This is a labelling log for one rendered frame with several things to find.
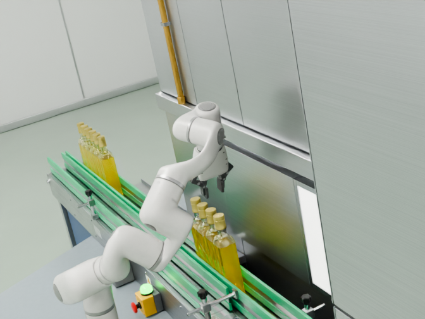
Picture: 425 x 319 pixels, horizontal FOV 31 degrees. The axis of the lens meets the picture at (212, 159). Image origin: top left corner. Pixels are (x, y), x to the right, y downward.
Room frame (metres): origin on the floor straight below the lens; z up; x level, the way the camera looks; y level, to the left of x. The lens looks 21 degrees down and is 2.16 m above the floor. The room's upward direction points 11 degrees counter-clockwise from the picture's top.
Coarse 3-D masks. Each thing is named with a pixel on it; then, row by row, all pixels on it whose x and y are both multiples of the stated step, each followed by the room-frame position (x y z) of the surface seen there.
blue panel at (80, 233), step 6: (72, 216) 3.42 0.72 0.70; (72, 222) 3.46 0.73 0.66; (78, 222) 3.33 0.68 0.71; (72, 228) 3.50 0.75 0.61; (78, 228) 3.36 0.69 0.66; (84, 228) 3.25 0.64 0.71; (78, 234) 3.40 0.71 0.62; (84, 234) 3.28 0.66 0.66; (90, 234) 3.16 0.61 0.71; (78, 240) 3.43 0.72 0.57
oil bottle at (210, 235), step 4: (208, 232) 2.18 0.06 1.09; (212, 232) 2.16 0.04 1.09; (216, 232) 2.16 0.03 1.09; (208, 236) 2.17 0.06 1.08; (212, 236) 2.15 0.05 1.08; (208, 240) 2.17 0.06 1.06; (212, 240) 2.15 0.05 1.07; (208, 244) 2.18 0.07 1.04; (212, 244) 2.15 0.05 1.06; (208, 248) 2.19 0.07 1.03; (212, 248) 2.15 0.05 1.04; (212, 252) 2.16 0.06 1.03; (212, 256) 2.17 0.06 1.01; (212, 260) 2.17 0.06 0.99; (212, 264) 2.18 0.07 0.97; (216, 264) 2.15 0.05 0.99; (216, 268) 2.16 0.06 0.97
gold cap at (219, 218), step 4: (216, 216) 2.12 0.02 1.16; (220, 216) 2.12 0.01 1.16; (224, 216) 2.13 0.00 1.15; (216, 220) 2.11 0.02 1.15; (220, 220) 2.11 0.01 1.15; (224, 220) 2.12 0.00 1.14; (216, 224) 2.12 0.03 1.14; (220, 224) 2.11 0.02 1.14; (224, 224) 2.12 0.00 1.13; (216, 228) 2.12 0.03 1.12; (220, 228) 2.11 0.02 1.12; (224, 228) 2.11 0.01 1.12
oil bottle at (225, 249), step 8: (216, 240) 2.12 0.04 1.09; (224, 240) 2.11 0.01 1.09; (232, 240) 2.11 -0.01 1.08; (216, 248) 2.12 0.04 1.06; (224, 248) 2.10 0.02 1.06; (232, 248) 2.11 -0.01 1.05; (216, 256) 2.13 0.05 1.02; (224, 256) 2.09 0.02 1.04; (232, 256) 2.11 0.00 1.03; (224, 264) 2.10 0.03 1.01; (232, 264) 2.10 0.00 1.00; (224, 272) 2.10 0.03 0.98; (232, 272) 2.10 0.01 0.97; (240, 272) 2.11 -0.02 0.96; (232, 280) 2.10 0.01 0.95; (240, 280) 2.11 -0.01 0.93; (240, 288) 2.11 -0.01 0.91
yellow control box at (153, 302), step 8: (152, 288) 2.37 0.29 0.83; (136, 296) 2.35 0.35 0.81; (144, 296) 2.32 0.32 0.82; (152, 296) 2.32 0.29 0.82; (160, 296) 2.33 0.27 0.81; (144, 304) 2.30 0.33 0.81; (152, 304) 2.31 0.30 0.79; (160, 304) 2.32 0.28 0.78; (144, 312) 2.30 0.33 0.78; (152, 312) 2.31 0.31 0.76
